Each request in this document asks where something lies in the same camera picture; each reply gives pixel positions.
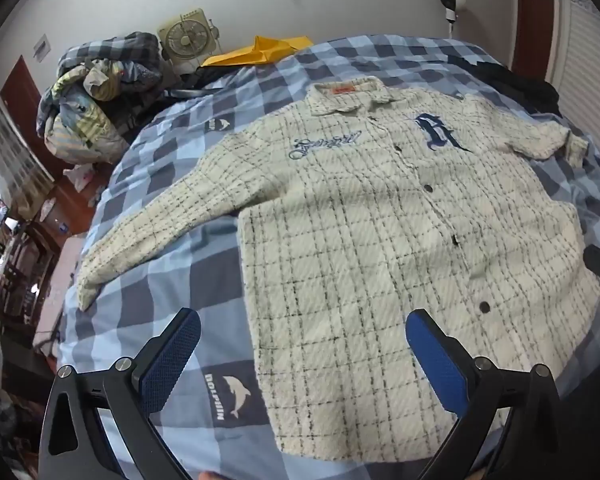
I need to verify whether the white window blind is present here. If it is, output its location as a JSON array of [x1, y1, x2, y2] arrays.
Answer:
[[549, 0, 600, 128]]

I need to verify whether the pile of crumpled bedding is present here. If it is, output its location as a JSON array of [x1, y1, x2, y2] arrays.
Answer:
[[36, 31, 167, 166]]

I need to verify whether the black cloth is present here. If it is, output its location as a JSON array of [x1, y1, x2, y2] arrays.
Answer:
[[447, 54, 564, 117]]

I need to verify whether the yellow cloth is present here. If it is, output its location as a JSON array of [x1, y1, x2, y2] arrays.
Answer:
[[201, 35, 314, 68]]

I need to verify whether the white plastic bag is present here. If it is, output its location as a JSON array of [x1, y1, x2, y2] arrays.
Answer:
[[62, 164, 100, 194]]

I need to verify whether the dark clothing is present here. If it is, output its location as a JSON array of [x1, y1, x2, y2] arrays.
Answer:
[[166, 66, 243, 98]]

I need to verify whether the beige box fan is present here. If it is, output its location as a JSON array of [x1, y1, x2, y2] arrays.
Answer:
[[157, 8, 221, 74]]

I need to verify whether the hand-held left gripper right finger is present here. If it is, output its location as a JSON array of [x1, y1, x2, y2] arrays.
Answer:
[[405, 308, 563, 480]]

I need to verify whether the red-brown door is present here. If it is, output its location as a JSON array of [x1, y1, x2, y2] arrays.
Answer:
[[0, 55, 57, 183]]

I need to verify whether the cream plaid button shirt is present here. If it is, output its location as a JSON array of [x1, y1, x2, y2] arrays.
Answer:
[[76, 76, 600, 461]]

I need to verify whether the white wall switch plate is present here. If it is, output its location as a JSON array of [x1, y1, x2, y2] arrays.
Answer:
[[32, 33, 51, 64]]

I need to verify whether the blue checkered bed sheet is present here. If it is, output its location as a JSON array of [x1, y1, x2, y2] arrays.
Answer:
[[55, 35, 600, 480]]

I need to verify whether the white security camera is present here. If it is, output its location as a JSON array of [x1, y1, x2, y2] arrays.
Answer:
[[439, 0, 467, 24]]

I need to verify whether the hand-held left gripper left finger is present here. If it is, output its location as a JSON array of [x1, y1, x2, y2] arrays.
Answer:
[[40, 307, 203, 480]]

